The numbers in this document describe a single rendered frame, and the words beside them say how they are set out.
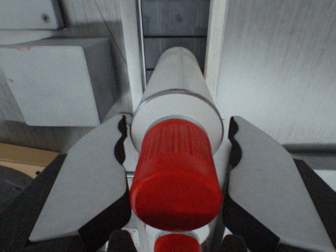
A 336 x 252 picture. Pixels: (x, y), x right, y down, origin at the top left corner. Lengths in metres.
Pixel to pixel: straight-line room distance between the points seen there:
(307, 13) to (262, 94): 0.12
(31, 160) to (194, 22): 0.37
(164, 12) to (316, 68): 0.24
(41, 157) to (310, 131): 0.51
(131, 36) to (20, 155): 0.36
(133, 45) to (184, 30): 0.09
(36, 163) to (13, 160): 0.04
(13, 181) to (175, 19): 0.38
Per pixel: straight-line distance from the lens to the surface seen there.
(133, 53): 0.17
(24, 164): 0.44
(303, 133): 0.42
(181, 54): 0.19
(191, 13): 0.25
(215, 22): 0.21
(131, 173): 0.25
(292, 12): 0.33
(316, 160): 0.43
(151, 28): 0.25
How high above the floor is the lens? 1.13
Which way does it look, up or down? 59 degrees down
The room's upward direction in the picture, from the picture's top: 175 degrees counter-clockwise
